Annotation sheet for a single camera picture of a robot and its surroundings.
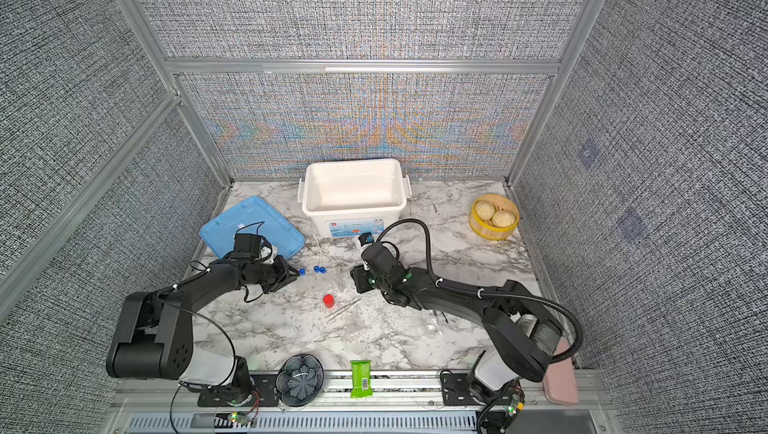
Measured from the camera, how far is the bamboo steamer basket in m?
1.02

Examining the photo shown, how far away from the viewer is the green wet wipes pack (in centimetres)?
75

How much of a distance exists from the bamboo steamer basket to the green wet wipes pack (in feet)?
1.83
